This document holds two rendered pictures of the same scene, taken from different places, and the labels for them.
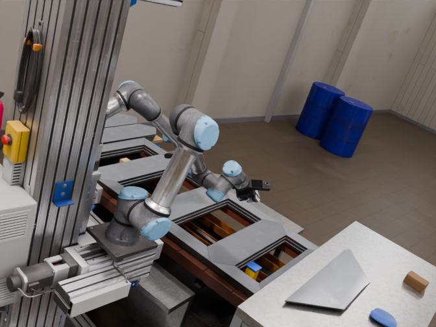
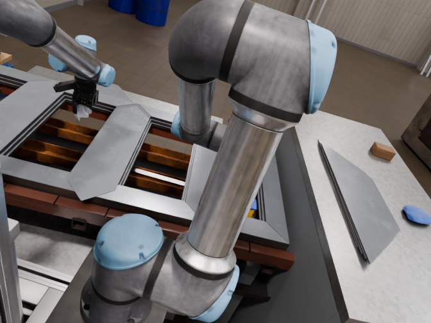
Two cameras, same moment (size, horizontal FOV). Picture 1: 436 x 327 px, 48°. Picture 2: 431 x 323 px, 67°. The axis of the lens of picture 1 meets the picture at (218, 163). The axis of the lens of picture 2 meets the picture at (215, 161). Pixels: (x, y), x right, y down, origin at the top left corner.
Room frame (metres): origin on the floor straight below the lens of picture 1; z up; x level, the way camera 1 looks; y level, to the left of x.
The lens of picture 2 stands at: (1.39, 0.44, 1.74)
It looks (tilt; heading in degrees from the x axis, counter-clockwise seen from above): 35 degrees down; 322
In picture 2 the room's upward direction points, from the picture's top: 20 degrees clockwise
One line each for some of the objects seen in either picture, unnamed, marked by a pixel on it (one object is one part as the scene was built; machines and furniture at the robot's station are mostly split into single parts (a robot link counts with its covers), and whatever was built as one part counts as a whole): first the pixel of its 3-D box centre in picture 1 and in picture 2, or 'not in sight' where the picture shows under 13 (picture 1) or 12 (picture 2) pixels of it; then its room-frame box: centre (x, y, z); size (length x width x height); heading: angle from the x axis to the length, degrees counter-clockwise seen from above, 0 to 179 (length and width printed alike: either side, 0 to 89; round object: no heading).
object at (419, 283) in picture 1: (416, 281); (382, 151); (2.13, -1.12, 1.07); 0.10 x 0.06 x 0.05; 54
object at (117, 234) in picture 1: (125, 226); (119, 287); (1.75, 0.29, 1.09); 0.15 x 0.15 x 0.10
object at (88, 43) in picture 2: not in sight; (84, 52); (2.66, 0.22, 1.22); 0.09 x 0.08 x 0.11; 133
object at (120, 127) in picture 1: (109, 130); not in sight; (3.31, 0.84, 0.82); 0.80 x 0.40 x 0.06; 150
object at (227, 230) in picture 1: (202, 215); (124, 145); (2.75, -0.01, 0.70); 1.66 x 0.08 x 0.05; 60
